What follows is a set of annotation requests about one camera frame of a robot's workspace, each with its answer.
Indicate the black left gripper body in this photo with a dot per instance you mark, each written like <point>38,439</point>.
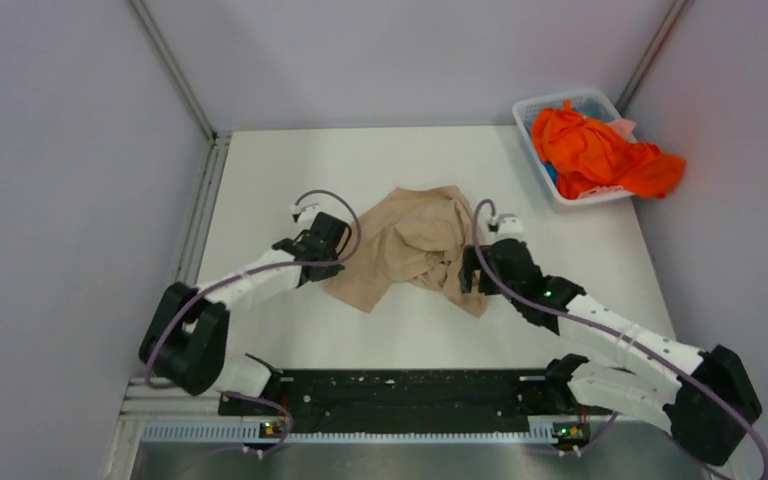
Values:
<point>326,273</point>

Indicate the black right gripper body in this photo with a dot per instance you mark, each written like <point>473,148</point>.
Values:
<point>471,264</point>

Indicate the beige t shirt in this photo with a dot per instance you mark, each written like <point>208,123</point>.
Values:
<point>410,236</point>

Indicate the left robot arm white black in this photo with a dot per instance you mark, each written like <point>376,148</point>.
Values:
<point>186,341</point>

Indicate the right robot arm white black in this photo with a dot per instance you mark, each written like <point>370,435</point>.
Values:
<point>704,400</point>

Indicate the blue garment in basket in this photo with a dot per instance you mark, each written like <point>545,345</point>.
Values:
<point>551,172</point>

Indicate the orange t shirt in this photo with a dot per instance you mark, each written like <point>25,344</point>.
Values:
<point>587,154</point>

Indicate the white plastic laundry basket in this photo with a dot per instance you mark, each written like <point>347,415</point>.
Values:
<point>534,115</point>

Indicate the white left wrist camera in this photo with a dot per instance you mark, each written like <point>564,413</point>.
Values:
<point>304,212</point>

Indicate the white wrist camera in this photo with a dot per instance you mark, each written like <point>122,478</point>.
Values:
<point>505,227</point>
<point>304,212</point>

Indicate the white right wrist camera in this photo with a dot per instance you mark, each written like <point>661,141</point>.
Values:
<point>505,227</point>

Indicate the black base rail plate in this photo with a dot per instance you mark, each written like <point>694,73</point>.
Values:
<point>428,401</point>

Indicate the aluminium frame rail left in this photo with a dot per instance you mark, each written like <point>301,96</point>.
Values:
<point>123,455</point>

